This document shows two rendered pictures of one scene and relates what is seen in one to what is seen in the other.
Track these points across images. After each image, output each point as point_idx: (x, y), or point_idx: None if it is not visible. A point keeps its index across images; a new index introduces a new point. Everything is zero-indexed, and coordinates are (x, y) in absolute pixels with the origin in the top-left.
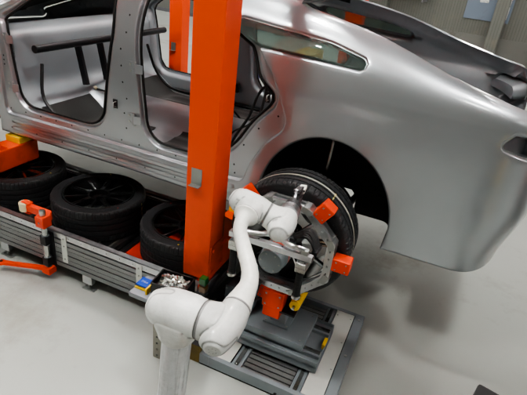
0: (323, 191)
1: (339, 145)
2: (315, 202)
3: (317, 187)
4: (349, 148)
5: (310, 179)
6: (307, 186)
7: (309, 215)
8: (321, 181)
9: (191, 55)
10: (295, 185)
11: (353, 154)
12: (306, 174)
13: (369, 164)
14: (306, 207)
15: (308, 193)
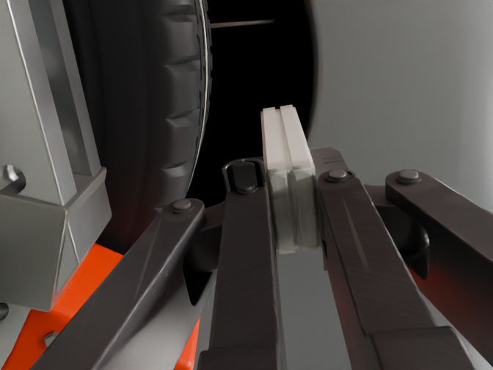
0: (187, 190)
1: (224, 43)
2: (114, 208)
3: (196, 146)
4: (225, 73)
5: (205, 69)
6: (197, 98)
7: (4, 287)
8: (204, 122)
9: None
10: (173, 2)
11: (211, 90)
12: (205, 20)
13: (202, 142)
14: (67, 232)
15: (155, 138)
